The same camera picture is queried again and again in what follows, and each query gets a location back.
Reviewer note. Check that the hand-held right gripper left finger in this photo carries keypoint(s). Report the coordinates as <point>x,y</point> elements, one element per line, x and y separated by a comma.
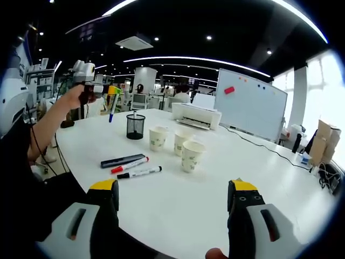
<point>78,229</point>

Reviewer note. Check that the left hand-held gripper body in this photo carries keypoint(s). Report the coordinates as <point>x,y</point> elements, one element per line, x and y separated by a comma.
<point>83,72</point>

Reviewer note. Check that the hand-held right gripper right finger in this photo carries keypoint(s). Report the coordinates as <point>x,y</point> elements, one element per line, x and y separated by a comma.
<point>245,215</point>

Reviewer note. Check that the blue cap whiteboard marker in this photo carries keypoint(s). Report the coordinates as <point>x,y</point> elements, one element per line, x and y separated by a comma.
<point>113,108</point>

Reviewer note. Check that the black mesh pen holder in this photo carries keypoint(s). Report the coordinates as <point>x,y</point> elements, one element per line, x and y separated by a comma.
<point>135,129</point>

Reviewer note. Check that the white green-print paper cup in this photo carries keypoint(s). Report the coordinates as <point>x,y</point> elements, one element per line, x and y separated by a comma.
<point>179,144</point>
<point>157,140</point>
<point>192,159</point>

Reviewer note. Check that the red cap whiteboard marker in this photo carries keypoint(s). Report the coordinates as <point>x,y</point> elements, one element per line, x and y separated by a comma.
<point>129,165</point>

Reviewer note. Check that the white printer paper stack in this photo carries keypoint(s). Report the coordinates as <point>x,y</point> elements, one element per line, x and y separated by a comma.
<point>203,99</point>

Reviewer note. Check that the white standing whiteboard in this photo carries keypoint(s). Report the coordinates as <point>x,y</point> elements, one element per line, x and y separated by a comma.
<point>250,110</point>

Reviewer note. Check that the red whiteboard eraser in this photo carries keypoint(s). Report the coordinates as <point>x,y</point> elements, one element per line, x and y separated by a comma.
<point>229,90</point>

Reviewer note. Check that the person's left hand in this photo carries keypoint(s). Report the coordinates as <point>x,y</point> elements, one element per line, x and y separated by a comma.
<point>79,94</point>

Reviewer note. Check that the person's right hand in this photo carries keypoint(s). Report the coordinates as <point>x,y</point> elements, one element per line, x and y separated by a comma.
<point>216,254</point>

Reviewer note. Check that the white office chair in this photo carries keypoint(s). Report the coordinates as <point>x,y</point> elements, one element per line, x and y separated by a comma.
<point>140,102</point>

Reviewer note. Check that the white shelf unit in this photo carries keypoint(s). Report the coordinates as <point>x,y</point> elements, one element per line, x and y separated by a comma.
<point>40,81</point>

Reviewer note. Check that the small dark object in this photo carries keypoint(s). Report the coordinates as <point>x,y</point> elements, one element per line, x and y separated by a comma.
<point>67,124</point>

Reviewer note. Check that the ceiling air conditioner unit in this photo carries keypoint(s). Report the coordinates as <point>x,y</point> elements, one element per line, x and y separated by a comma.
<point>134,43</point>

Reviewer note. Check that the person's black clothing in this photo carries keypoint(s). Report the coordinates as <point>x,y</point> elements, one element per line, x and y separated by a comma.
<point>27,202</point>

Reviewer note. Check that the wide curved ceiling light strip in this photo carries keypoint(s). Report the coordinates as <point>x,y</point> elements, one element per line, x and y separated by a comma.
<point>116,9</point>

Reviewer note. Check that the white worn device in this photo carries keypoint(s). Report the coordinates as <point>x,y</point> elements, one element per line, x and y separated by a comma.
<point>10,94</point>

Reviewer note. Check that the white shoe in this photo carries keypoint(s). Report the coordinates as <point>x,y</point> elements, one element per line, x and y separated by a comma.
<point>49,158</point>

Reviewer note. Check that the thin curved ceiling light strip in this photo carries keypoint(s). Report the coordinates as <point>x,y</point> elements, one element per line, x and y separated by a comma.
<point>175,57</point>

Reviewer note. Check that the small blue white box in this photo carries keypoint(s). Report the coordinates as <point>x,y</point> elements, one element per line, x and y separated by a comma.
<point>305,160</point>

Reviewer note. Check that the hanging display screen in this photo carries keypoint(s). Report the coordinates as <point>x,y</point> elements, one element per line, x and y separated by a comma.
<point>192,80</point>

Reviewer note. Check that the black bottle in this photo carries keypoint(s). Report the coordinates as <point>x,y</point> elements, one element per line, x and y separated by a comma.
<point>296,144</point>

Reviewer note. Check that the dark cloth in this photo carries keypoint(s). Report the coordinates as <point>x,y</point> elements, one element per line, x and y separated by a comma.
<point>311,141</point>

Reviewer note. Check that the white plastic container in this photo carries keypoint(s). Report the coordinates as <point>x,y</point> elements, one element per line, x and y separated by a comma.
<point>295,129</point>

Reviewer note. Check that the brown cardboard box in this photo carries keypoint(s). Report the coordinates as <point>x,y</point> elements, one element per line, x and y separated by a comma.
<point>320,149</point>
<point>330,129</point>

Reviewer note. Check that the large bright window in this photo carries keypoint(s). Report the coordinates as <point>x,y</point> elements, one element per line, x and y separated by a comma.
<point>323,94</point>

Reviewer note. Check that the blue white wall poster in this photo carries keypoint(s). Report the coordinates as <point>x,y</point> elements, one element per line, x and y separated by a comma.
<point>19,64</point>

